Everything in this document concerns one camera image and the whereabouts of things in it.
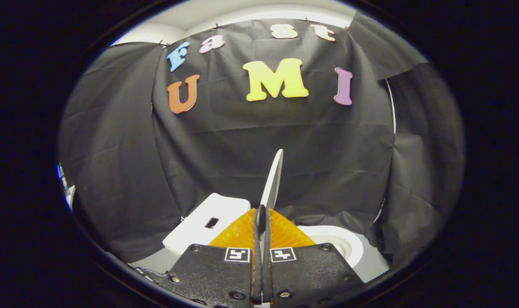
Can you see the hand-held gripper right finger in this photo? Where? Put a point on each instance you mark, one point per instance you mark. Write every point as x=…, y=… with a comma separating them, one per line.
x=311, y=273

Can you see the black backdrop cloth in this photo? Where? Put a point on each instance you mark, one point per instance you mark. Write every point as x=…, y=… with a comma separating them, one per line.
x=242, y=141

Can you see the white toilet bowl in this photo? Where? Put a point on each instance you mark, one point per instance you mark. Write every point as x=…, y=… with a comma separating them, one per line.
x=345, y=244

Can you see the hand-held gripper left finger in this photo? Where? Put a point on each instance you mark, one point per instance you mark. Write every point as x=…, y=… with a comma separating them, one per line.
x=216, y=273

